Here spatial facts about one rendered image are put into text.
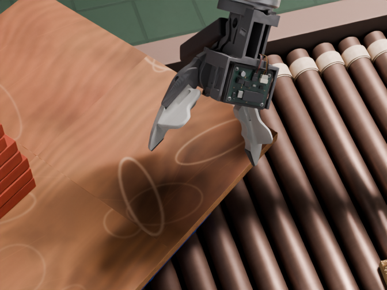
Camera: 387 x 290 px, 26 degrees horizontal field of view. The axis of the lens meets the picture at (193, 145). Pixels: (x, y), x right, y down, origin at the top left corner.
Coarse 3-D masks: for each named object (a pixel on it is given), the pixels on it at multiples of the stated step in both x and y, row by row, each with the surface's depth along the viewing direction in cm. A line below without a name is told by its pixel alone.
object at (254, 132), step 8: (240, 112) 106; (248, 112) 106; (256, 112) 104; (240, 120) 107; (248, 120) 106; (256, 120) 105; (248, 128) 107; (256, 128) 106; (264, 128) 104; (248, 136) 107; (256, 136) 107; (264, 136) 105; (248, 144) 108; (256, 144) 108; (248, 152) 108; (256, 152) 108; (256, 160) 109
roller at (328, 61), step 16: (320, 48) 150; (320, 64) 148; (336, 64) 147; (336, 80) 146; (336, 96) 145; (352, 96) 143; (352, 112) 141; (368, 112) 142; (352, 128) 141; (368, 128) 139; (368, 144) 138; (384, 144) 137; (368, 160) 137; (384, 160) 135; (384, 176) 134; (384, 192) 134
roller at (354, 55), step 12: (348, 48) 150; (360, 48) 149; (348, 60) 149; (360, 60) 148; (348, 72) 151; (360, 72) 147; (372, 72) 146; (360, 84) 146; (372, 84) 145; (372, 96) 144; (384, 96) 143; (372, 108) 144; (384, 108) 142; (384, 120) 141; (384, 132) 141
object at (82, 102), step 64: (0, 64) 131; (64, 64) 131; (128, 64) 131; (64, 128) 124; (128, 128) 124; (192, 128) 124; (64, 192) 117; (128, 192) 117; (192, 192) 117; (0, 256) 111; (64, 256) 111; (128, 256) 111
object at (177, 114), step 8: (184, 88) 102; (192, 88) 102; (184, 96) 102; (192, 96) 101; (176, 104) 102; (184, 104) 101; (192, 104) 100; (160, 112) 102; (168, 112) 101; (176, 112) 101; (184, 112) 99; (160, 120) 101; (168, 120) 101; (176, 120) 99; (184, 120) 98; (152, 128) 102; (160, 128) 102; (168, 128) 100; (176, 128) 99; (152, 136) 102; (160, 136) 102; (152, 144) 102
